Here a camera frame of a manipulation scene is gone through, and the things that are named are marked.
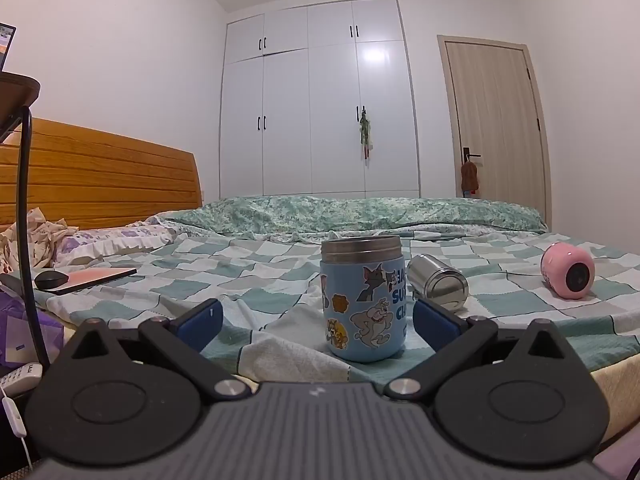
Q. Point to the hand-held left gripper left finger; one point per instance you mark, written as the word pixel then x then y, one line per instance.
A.
pixel 202 325

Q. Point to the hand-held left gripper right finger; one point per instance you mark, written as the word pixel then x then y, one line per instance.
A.
pixel 435 324

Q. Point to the stainless steel cup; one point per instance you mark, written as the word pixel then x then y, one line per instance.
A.
pixel 440 280

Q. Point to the blue cartoon sticker cup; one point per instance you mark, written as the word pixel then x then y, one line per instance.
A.
pixel 362 310

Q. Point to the pink cup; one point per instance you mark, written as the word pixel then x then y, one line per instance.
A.
pixel 560 265

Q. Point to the green checkered bed sheet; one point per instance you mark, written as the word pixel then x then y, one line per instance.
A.
pixel 200 262

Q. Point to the pink tablet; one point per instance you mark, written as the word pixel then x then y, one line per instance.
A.
pixel 100 276

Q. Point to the purple floral pillow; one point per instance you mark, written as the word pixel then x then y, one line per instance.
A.
pixel 110 242

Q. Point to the green floral quilt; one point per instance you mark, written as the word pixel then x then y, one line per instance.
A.
pixel 350 212

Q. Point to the brown pouch hanging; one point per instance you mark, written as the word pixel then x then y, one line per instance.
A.
pixel 470 177

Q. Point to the black computer mouse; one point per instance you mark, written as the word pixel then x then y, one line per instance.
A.
pixel 50 278

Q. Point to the wooden bed headboard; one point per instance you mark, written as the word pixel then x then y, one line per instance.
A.
pixel 100 180

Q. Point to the purple bag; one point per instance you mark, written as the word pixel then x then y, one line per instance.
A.
pixel 20 330

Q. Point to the crumpled floral cloth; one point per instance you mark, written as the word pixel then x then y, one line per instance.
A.
pixel 40 240

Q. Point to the white remote control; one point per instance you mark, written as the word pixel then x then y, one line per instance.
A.
pixel 20 377

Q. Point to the green hanging ornament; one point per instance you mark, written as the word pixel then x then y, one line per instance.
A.
pixel 366 132

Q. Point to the light wooden door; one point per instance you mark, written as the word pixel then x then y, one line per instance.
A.
pixel 495 125

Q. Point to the dark bedside table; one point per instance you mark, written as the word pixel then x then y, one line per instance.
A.
pixel 22 185

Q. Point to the white wardrobe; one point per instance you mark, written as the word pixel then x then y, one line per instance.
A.
pixel 320 110

